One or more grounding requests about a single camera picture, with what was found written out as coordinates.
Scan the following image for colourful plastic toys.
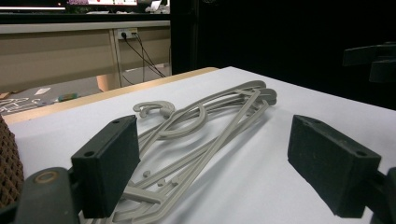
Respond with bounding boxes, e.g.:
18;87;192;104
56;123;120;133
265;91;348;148
58;92;78;103

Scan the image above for black curtain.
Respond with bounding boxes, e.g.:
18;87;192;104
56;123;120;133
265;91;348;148
170;0;396;110

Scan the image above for brown wicker basket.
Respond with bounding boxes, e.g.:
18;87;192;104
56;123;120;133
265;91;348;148
0;115;25;209

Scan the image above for white wall socket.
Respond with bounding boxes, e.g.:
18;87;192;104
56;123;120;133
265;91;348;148
117;27;138;40

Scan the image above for beige wooden desk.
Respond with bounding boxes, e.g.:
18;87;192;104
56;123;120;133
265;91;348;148
0;20;172;92

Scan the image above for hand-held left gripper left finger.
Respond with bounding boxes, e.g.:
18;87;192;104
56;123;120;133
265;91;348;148
70;114;142;219

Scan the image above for black power cable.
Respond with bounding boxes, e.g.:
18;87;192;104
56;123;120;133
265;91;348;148
134;32;164;77
120;32;166;78

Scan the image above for white table cover sheet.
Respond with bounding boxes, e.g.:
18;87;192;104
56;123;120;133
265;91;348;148
8;65;396;224

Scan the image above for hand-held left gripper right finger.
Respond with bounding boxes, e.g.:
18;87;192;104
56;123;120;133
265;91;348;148
287;113;382;219

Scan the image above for grey plastic clothes hanger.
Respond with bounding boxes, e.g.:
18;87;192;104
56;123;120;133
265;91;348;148
136;79;269;200
83;88;278;224
118;92;278;218

